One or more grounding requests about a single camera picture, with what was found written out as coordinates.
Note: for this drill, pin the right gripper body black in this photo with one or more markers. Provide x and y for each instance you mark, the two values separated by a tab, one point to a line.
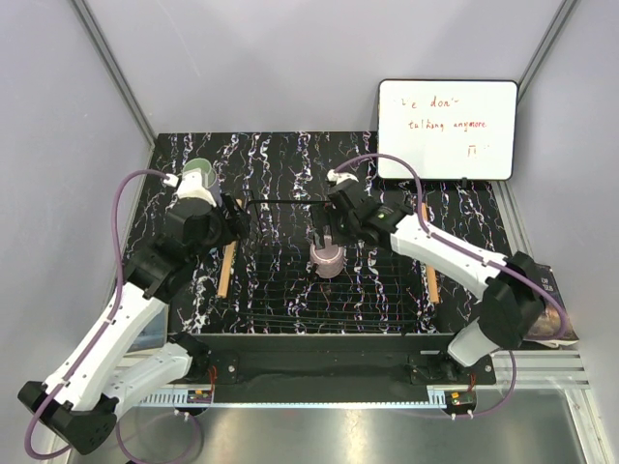
342	229

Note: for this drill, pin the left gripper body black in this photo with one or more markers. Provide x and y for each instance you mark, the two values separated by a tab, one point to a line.
224	229

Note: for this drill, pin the mauve ceramic mug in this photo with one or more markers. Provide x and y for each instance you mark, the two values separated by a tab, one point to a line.
327	260

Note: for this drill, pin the green plastic cup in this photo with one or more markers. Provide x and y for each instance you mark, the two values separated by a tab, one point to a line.
201	167

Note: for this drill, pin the lavender plastic cup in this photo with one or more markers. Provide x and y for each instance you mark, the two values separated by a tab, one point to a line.
215	191

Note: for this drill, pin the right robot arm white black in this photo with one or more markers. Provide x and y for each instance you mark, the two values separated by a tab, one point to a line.
509	289

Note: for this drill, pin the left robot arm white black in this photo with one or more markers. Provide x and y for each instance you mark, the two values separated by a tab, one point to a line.
82	401

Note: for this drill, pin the black marble pattern mat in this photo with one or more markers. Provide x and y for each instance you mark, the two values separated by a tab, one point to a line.
288	166

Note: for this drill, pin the Nineteen Eighty-Four book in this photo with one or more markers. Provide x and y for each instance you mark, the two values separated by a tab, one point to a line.
154	334

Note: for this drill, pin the Tale of Two Cities book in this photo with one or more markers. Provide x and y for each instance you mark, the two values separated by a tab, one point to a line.
545	329

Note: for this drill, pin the left wooden rack handle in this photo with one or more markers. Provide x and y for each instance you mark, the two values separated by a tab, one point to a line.
227	268

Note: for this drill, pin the wooden rack handle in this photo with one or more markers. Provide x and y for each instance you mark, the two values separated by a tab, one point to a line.
227	268
432	281

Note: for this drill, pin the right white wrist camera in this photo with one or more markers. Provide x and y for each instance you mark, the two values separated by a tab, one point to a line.
339	181

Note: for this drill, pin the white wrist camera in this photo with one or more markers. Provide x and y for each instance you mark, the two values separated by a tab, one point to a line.
339	181
195	185

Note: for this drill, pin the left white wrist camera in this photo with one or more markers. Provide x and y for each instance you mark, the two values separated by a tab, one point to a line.
195	185

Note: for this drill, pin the black wire dish rack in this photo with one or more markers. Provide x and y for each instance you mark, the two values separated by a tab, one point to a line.
275	288

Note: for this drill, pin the right wooden rack handle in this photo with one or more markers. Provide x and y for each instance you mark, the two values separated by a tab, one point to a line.
432	281

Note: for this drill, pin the white whiteboard black frame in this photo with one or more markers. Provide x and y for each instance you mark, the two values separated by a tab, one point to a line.
449	129

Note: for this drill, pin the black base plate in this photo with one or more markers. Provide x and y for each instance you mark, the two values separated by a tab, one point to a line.
313	370

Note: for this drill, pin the white cable duct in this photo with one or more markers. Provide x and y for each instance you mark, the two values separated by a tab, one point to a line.
182	398

